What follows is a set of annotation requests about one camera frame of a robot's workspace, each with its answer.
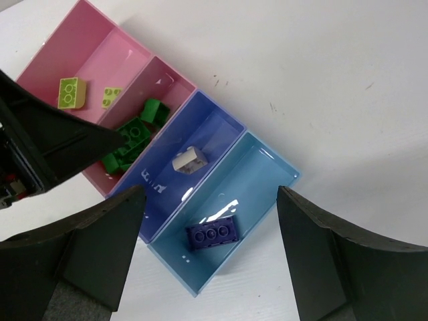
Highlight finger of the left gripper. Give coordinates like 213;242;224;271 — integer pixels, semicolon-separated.
1;73;124;201

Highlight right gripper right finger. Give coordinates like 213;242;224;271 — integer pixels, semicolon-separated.
277;186;427;320

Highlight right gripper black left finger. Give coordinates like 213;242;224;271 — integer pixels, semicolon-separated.
1;186;146;320

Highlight green yellow blue lego stack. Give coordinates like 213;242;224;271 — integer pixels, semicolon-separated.
58;77;87;110

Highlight small green lego piece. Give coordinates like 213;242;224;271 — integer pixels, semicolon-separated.
101;153;120;175

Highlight green narrow lego brick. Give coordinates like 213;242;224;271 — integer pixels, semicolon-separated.
117;117;151;150

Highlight green lego from stack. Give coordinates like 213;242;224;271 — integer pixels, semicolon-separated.
140;98;171;128

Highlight dark blue lego plate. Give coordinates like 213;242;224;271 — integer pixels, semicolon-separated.
185;216;239;251

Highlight large pink container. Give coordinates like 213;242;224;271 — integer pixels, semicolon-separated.
17;1;151;123

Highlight light blue container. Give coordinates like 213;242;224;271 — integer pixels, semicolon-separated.
148;132;300;297

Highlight small pink container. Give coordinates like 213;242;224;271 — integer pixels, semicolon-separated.
81;55;197;199

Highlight small grey white block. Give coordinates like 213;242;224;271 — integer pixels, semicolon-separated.
172;146;208;175

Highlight dark blue container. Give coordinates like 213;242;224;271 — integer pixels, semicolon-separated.
110;90;246;243

